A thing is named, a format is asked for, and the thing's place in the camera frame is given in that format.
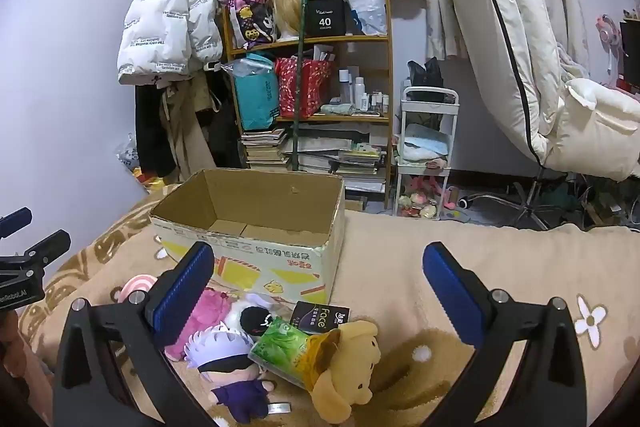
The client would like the blue and white cloth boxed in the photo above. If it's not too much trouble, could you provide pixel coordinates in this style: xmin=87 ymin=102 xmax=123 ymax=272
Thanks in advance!
xmin=402 ymin=124 xmax=449 ymax=162

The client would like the green pole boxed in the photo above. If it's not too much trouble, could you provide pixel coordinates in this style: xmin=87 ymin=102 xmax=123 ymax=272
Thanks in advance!
xmin=292 ymin=0 xmax=313 ymax=172

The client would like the green tissue pack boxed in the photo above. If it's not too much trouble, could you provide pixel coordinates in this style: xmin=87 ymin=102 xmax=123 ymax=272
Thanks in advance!
xmin=248 ymin=317 xmax=326 ymax=390

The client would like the cartoon print bag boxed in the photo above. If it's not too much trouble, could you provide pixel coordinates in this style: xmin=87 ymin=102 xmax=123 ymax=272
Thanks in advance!
xmin=227 ymin=0 xmax=278 ymax=50

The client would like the pink fan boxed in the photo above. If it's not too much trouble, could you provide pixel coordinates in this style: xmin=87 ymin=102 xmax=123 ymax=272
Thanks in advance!
xmin=595 ymin=14 xmax=631 ymax=88

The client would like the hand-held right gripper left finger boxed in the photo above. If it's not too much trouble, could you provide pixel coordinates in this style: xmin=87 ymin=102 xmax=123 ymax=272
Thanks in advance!
xmin=52 ymin=241 xmax=216 ymax=427

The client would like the black flat packet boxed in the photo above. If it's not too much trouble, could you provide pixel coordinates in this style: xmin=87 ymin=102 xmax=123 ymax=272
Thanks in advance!
xmin=290 ymin=301 xmax=351 ymax=335

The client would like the printed cardboard box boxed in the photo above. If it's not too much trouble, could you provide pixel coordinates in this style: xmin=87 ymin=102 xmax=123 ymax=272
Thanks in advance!
xmin=150 ymin=168 xmax=347 ymax=305

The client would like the black box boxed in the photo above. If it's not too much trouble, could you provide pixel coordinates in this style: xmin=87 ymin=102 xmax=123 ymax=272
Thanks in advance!
xmin=303 ymin=0 xmax=347 ymax=36

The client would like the stack of papers and magazines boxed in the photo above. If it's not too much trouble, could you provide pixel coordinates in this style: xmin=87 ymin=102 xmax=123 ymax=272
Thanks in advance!
xmin=282 ymin=134 xmax=388 ymax=192

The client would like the dark monitor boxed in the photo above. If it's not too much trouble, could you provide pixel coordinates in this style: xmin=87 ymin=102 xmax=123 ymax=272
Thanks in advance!
xmin=620 ymin=19 xmax=640 ymax=80

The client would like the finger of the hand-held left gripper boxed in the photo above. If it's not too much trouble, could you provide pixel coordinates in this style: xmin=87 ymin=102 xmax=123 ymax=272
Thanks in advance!
xmin=22 ymin=229 xmax=72 ymax=269
xmin=0 ymin=207 xmax=32 ymax=240

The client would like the person's left hand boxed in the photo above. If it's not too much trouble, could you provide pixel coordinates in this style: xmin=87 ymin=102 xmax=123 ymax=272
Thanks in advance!
xmin=0 ymin=311 xmax=53 ymax=408

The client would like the blond wig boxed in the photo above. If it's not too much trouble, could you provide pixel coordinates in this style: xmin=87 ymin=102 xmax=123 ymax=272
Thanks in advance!
xmin=272 ymin=0 xmax=307 ymax=42

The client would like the yellow dog plush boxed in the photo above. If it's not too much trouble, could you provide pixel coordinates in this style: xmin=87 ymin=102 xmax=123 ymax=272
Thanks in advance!
xmin=305 ymin=319 xmax=382 ymax=425

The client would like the white and black fluffy plush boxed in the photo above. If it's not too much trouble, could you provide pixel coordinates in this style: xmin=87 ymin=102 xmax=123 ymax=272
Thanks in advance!
xmin=222 ymin=292 xmax=281 ymax=338

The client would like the teal paper bag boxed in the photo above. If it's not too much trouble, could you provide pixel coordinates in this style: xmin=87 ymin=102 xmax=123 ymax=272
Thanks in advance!
xmin=232 ymin=54 xmax=280 ymax=131

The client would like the cream office chair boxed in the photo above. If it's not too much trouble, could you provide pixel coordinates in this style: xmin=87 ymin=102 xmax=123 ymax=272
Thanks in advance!
xmin=437 ymin=0 xmax=640 ymax=230

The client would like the crumpled plastic bag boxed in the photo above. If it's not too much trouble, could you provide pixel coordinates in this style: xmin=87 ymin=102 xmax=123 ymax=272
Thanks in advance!
xmin=116 ymin=134 xmax=143 ymax=172

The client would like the beige printed blanket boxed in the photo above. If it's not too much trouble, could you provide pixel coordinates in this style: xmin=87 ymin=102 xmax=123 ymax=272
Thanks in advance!
xmin=20 ymin=194 xmax=640 ymax=427

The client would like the white-haired purple plush doll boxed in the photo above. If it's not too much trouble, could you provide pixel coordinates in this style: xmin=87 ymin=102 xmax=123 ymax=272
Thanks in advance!
xmin=184 ymin=324 xmax=278 ymax=425

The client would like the pink fluffy plush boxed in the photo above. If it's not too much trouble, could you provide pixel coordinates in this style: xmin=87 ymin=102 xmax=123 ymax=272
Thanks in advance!
xmin=165 ymin=287 xmax=233 ymax=360

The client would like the row of white cosmetic bottles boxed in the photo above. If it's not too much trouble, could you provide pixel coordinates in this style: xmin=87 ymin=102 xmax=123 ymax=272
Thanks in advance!
xmin=337 ymin=66 xmax=391 ymax=116

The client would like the stack of books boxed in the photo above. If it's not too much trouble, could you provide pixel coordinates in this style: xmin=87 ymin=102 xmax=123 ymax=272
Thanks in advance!
xmin=240 ymin=127 xmax=291 ymax=171

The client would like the black bag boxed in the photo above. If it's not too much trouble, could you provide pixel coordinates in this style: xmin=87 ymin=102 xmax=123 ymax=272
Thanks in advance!
xmin=406 ymin=57 xmax=445 ymax=90

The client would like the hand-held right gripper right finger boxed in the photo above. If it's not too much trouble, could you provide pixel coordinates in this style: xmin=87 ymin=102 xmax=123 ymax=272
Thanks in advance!
xmin=422 ymin=242 xmax=586 ymax=427

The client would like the red gift bag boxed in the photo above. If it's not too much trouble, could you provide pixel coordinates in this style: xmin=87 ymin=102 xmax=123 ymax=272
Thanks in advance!
xmin=275 ymin=54 xmax=333 ymax=118

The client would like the pile of small plush toys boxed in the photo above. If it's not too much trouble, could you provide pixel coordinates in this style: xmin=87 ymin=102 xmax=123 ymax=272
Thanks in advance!
xmin=397 ymin=177 xmax=448 ymax=219

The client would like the beige hanging coat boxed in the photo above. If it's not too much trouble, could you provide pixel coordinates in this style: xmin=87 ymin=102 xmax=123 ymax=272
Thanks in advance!
xmin=160 ymin=77 xmax=218 ymax=182

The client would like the wooden shelf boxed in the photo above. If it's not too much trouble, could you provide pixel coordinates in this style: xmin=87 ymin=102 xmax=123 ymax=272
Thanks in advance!
xmin=222 ymin=0 xmax=394 ymax=210

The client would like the white trolley cart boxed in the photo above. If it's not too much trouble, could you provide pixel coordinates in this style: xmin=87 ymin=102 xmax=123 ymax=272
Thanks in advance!
xmin=392 ymin=87 xmax=459 ymax=221

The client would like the white puffer jacket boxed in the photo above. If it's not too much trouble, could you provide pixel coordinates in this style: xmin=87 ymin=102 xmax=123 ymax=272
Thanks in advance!
xmin=116 ymin=0 xmax=224 ymax=85

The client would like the dark hanging garment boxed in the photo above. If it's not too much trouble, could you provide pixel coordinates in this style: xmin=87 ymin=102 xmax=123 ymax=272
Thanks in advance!
xmin=134 ymin=69 xmax=243 ymax=178

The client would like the red and gold wrapper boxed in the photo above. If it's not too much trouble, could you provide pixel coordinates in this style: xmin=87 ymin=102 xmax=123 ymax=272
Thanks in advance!
xmin=132 ymin=167 xmax=167 ymax=194

